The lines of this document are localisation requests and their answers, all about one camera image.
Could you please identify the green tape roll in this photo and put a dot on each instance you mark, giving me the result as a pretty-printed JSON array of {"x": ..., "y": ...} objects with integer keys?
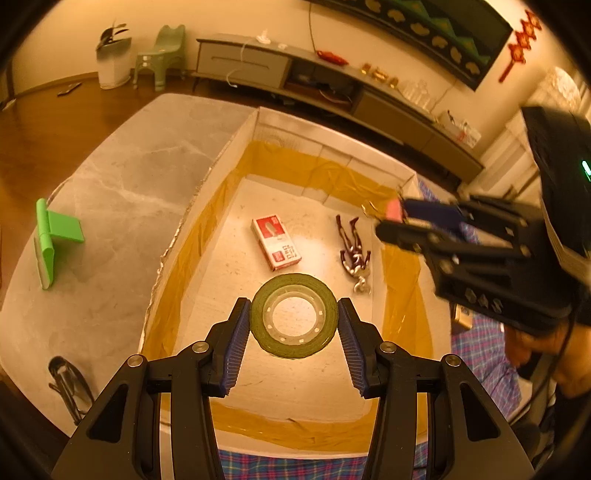
[{"x": 263, "y": 332}]

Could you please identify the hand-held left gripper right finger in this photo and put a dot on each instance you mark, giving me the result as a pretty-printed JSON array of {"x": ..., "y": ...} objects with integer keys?
[{"x": 351, "y": 346}]

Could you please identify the small white carton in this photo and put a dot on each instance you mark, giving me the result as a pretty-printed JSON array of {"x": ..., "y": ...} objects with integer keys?
[{"x": 463, "y": 316}]

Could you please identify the grey television cabinet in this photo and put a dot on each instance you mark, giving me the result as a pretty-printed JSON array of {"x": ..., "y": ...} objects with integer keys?
[{"x": 249, "y": 60}]

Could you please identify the small white dock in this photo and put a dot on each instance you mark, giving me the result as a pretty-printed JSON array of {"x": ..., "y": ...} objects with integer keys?
[{"x": 267, "y": 38}]

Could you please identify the red knot wall ornament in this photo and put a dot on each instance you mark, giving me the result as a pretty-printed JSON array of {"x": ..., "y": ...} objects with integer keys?
[{"x": 519, "y": 41}]

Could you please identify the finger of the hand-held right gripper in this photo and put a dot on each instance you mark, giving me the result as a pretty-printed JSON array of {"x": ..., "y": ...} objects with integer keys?
[
  {"x": 406, "y": 233},
  {"x": 429, "y": 212}
]

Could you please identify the clear glassware set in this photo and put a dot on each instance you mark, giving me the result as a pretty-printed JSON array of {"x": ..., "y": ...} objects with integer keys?
[{"x": 420, "y": 94}]

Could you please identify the white organiser with papers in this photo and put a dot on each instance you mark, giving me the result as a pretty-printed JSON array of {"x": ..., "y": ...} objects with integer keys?
[{"x": 459, "y": 129}]

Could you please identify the person's right hand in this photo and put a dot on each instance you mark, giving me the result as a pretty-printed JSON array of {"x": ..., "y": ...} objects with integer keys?
[{"x": 524, "y": 350}]

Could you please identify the gold ornament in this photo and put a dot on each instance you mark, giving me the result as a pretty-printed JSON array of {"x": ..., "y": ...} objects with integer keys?
[
  {"x": 394, "y": 82},
  {"x": 365, "y": 69},
  {"x": 381, "y": 74}
]

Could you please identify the green phone stand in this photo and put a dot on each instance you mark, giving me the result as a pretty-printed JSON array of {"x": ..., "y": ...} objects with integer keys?
[{"x": 64, "y": 228}]

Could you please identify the pink eraser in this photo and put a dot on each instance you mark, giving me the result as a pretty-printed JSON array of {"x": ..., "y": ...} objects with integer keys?
[{"x": 394, "y": 210}]

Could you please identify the red dish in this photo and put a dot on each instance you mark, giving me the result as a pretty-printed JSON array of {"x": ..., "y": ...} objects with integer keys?
[{"x": 332, "y": 57}]

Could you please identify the dark flat device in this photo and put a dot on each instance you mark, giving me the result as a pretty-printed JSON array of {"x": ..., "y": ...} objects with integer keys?
[{"x": 69, "y": 89}]

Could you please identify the white curtain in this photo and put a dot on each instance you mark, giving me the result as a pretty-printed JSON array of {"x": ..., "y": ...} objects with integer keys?
[{"x": 517, "y": 138}]

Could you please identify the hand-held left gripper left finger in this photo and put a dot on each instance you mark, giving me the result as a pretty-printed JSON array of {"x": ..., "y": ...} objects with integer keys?
[{"x": 235, "y": 346}]

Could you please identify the green child chair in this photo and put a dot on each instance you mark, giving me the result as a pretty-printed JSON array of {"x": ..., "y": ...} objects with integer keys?
[{"x": 161, "y": 55}]

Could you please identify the dark leafy plant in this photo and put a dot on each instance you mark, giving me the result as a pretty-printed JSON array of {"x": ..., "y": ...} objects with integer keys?
[{"x": 112, "y": 34}]

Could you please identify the red white staple box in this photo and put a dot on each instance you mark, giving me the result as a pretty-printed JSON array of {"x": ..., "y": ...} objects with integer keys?
[{"x": 277, "y": 242}]

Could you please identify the white planter pot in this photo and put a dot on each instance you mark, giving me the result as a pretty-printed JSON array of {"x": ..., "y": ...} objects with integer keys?
[{"x": 114, "y": 67}]

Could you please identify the red action figure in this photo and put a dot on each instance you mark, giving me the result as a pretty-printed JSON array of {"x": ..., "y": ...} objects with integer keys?
[{"x": 353, "y": 258}]

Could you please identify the black eyeglasses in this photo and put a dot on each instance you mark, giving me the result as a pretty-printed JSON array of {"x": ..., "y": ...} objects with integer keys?
[{"x": 69, "y": 387}]

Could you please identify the white cardboard box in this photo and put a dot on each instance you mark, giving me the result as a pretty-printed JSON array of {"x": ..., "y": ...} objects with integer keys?
[{"x": 314, "y": 217}]

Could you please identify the wall television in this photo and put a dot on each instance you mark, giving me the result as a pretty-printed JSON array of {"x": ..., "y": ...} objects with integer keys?
[{"x": 438, "y": 27}]

